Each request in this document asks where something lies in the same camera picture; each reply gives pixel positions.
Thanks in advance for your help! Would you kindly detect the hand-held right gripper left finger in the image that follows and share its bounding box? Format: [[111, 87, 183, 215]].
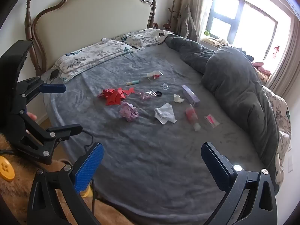
[[27, 142, 105, 225]]

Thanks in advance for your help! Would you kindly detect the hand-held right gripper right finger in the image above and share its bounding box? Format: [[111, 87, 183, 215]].
[[201, 142, 278, 225]]

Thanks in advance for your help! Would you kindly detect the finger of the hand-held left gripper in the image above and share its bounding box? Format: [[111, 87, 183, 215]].
[[19, 122, 83, 166], [17, 77, 67, 104]]

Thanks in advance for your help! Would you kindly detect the clear packet with pink item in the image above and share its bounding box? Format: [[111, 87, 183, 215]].
[[203, 114, 220, 129]]

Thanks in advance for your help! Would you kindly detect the pink labelled plastic bottle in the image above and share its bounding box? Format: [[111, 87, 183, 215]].
[[185, 105, 201, 132]]

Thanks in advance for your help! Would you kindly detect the purple cardboard box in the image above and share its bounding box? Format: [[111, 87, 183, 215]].
[[181, 85, 201, 107]]

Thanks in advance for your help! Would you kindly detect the floral pillow with teal trim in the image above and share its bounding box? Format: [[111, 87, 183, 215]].
[[54, 39, 139, 83]]

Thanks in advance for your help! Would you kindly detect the pile of red paper cutouts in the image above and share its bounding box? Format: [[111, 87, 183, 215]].
[[97, 87, 135, 106]]

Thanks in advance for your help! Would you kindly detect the purple crumpled paper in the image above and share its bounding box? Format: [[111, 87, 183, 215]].
[[119, 102, 140, 122]]

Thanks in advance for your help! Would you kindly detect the yellow button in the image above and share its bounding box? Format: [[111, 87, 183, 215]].
[[0, 156, 16, 182]]

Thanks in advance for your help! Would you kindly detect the large white crumpled tissue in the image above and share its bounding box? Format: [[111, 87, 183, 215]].
[[154, 103, 177, 125]]

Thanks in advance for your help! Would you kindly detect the grey duvet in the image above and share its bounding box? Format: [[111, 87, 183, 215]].
[[164, 34, 280, 193]]

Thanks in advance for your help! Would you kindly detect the floral quilt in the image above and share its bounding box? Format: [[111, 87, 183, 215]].
[[261, 85, 292, 188]]

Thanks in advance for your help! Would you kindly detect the clear pink wrapper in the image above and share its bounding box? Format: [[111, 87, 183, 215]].
[[141, 89, 157, 101]]

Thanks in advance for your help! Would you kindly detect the red and white packet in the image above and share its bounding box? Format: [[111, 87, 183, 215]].
[[147, 71, 163, 80]]

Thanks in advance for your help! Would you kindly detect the red cloth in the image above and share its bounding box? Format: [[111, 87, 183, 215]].
[[252, 61, 272, 74]]

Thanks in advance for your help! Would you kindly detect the beige curtain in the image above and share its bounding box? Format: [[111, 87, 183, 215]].
[[267, 16, 300, 104], [176, 0, 215, 43]]

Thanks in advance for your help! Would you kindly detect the red window decoration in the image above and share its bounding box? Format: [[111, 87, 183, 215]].
[[272, 44, 281, 59]]

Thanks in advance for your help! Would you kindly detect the window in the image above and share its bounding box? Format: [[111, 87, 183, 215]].
[[206, 0, 293, 75]]

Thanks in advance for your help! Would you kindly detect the grey hanging garment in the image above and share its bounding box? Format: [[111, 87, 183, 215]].
[[178, 3, 198, 44]]

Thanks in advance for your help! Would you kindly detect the wooden coat rack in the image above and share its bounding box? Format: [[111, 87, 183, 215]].
[[167, 0, 183, 29]]

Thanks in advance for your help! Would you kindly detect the cream headboard with wooden frame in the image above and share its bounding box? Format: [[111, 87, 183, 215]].
[[25, 0, 158, 77]]

